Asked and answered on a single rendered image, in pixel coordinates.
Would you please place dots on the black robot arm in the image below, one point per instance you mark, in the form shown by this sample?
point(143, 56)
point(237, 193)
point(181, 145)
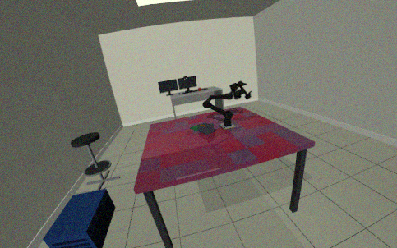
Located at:
point(234, 93)

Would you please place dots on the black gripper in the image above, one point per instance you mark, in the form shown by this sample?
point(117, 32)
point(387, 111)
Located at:
point(243, 91)

